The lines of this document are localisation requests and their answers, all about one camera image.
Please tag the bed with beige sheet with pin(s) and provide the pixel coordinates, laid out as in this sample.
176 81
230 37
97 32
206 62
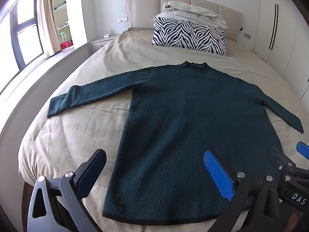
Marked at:
91 130

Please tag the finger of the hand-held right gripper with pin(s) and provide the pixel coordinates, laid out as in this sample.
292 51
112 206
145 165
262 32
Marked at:
303 149
281 158

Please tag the dark green sweater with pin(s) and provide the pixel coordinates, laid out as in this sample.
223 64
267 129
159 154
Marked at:
183 130

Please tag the dark framed window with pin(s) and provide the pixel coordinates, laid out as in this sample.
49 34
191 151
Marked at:
26 29

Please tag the zebra print pillow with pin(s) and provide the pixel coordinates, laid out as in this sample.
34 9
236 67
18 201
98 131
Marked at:
190 35

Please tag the white wall shelf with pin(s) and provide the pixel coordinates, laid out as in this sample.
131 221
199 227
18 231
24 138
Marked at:
62 17

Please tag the green lidded jar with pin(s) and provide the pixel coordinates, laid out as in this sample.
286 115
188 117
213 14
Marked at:
63 36

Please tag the white nightstand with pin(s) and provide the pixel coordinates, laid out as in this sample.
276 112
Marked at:
101 44

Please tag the beige wall socket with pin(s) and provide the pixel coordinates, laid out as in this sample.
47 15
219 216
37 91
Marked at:
247 36

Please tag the red box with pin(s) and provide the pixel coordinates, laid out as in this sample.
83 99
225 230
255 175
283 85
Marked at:
66 45

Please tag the beige padded headboard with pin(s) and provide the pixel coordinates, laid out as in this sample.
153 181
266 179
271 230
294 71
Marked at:
142 11

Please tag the crumpled white duvet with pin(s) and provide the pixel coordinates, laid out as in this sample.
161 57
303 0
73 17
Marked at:
193 11

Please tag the white wardrobe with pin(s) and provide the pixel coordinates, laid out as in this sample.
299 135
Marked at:
289 41

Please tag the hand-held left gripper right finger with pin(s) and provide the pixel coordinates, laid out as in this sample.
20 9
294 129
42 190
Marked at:
218 175

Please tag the white wall socket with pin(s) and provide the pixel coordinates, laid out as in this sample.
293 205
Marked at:
123 19

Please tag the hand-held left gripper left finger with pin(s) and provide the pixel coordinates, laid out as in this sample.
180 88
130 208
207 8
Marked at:
89 175

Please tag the beige curtain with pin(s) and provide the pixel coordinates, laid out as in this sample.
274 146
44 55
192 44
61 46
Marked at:
47 21

